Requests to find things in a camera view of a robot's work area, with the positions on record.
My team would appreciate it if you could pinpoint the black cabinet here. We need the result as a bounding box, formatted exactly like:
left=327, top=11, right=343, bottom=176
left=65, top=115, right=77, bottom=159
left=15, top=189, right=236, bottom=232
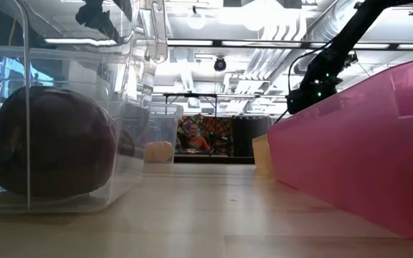
left=232, top=115, right=272, bottom=158

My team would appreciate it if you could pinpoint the black overhead camera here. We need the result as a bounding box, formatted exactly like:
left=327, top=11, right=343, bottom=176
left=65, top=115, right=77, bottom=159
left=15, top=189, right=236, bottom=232
left=213, top=56, right=228, bottom=72

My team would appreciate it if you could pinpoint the large clear plastic bin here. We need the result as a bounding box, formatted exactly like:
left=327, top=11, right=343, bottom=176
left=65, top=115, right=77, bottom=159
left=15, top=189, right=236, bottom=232
left=0, top=0, right=170, bottom=216

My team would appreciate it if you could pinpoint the black metal rack frame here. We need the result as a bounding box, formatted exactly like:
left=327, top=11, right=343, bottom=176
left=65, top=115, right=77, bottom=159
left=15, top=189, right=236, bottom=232
left=162, top=92, right=288, bottom=119

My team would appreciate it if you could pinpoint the pink translucent plastic bin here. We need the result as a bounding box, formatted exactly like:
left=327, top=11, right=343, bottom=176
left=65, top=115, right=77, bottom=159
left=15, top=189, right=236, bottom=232
left=266, top=56, right=413, bottom=247

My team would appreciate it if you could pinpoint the small clear plastic bin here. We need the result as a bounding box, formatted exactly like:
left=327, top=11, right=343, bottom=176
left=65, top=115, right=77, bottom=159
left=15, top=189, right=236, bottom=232
left=145, top=102, right=185, bottom=166

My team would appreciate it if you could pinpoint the dark red apple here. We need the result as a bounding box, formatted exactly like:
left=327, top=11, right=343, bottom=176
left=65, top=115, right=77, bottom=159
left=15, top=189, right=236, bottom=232
left=0, top=85, right=118, bottom=199

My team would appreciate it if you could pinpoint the colourful wall mural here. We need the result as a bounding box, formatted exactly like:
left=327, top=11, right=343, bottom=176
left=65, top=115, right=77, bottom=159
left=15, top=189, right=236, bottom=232
left=175, top=114, right=234, bottom=157

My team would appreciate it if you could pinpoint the orange toy fruit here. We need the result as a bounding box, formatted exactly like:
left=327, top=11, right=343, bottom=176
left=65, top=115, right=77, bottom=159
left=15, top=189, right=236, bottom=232
left=144, top=140, right=174, bottom=164

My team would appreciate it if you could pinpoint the silver ventilation duct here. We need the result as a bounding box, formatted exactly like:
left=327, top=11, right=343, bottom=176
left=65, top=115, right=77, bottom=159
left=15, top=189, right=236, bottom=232
left=294, top=0, right=358, bottom=75

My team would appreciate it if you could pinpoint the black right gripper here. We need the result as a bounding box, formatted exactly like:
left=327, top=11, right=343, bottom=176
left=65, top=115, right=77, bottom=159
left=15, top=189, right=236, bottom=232
left=286, top=80, right=338, bottom=116

